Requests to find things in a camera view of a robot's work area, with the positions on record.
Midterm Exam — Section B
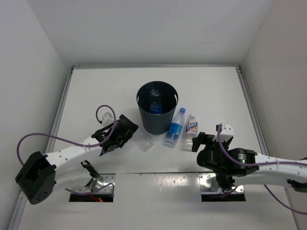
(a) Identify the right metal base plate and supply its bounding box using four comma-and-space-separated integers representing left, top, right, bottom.
199, 172, 244, 195

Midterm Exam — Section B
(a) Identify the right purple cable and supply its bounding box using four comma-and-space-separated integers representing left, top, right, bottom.
216, 124, 307, 215

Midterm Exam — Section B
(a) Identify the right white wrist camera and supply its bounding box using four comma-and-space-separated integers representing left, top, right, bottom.
213, 123, 234, 143

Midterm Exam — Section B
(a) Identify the aluminium frame rail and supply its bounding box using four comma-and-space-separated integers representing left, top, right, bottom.
235, 66, 270, 156
45, 66, 75, 153

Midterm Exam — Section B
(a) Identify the dark grey plastic bin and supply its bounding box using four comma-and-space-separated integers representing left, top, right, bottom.
136, 81, 178, 135

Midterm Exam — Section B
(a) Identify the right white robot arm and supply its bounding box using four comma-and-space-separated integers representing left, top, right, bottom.
192, 132, 307, 193

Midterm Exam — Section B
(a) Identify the metal base plate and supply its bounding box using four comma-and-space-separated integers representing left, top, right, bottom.
199, 172, 244, 195
85, 174, 115, 194

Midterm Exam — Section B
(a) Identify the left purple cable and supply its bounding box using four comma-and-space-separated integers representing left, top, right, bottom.
16, 104, 117, 196

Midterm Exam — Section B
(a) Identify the short blue label bottle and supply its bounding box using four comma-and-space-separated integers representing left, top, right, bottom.
149, 88, 162, 115

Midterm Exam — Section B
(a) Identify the clear crushed plastic bottle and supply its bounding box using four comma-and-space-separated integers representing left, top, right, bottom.
135, 133, 154, 152

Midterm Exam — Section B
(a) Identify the purple cable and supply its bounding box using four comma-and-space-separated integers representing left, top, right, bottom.
216, 124, 307, 215
16, 104, 117, 196

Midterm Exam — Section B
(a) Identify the right aluminium frame rail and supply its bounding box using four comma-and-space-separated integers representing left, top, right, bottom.
235, 66, 270, 156

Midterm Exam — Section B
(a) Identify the left aluminium frame rail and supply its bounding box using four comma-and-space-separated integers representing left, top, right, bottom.
45, 66, 75, 153

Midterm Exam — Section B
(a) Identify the tall blue cap bottle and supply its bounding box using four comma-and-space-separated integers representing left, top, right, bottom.
164, 107, 186, 148

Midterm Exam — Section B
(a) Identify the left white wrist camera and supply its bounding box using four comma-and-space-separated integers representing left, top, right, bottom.
101, 112, 114, 127

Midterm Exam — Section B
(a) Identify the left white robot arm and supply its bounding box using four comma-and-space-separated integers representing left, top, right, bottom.
15, 115, 139, 205

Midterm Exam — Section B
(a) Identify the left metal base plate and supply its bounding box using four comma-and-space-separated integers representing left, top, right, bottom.
85, 174, 115, 194

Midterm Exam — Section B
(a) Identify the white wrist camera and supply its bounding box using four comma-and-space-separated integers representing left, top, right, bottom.
213, 123, 234, 143
101, 112, 114, 127

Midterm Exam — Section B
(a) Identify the orange white label bottle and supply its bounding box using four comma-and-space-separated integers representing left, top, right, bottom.
182, 115, 198, 151

